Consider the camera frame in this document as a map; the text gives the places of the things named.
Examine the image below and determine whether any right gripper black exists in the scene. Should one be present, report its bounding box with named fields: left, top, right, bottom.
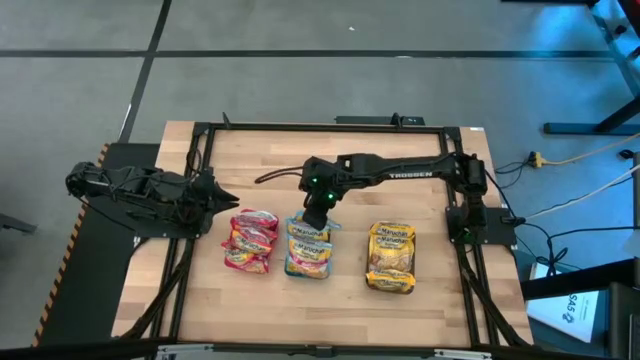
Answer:
left=298, top=155, right=347, bottom=231

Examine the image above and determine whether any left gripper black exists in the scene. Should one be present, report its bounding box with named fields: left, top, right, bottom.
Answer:
left=184, top=169, right=241, bottom=234

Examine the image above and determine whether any black plastic bin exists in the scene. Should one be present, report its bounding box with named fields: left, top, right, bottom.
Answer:
left=364, top=220, right=419, bottom=297

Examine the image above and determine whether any black furniture foot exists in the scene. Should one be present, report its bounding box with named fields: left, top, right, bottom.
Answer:
left=0, top=212, right=38, bottom=236

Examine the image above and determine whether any white printed paper sign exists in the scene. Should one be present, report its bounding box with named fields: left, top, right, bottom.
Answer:
left=526, top=262, right=601, bottom=345

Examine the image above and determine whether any black desk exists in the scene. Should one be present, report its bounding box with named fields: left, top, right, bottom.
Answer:
left=519, top=257, right=640, bottom=360

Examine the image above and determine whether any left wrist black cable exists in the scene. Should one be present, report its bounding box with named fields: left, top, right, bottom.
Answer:
left=185, top=147, right=204, bottom=176

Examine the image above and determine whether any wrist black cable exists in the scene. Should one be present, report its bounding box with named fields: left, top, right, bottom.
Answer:
left=253, top=166, right=305, bottom=185
left=185, top=147, right=204, bottom=176

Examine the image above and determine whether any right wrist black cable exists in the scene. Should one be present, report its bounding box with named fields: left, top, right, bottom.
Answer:
left=253, top=166, right=305, bottom=185

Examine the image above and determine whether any black aluminium table frame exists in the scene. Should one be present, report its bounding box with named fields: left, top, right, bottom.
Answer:
left=112, top=121, right=535, bottom=351

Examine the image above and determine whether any black bracket bar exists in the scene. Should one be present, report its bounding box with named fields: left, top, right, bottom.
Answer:
left=333, top=112, right=427, bottom=127

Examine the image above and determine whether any silver table edge rail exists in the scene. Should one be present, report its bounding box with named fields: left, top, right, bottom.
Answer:
left=154, top=342, right=494, bottom=360

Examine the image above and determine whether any yellow extension cord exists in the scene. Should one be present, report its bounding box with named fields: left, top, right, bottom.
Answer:
left=528, top=131, right=640, bottom=170

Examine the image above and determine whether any black desk leg frame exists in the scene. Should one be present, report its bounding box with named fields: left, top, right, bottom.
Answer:
left=542, top=0, right=640, bottom=137

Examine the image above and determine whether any white floor cable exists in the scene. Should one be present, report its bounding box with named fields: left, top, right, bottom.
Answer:
left=524, top=164, right=640, bottom=220

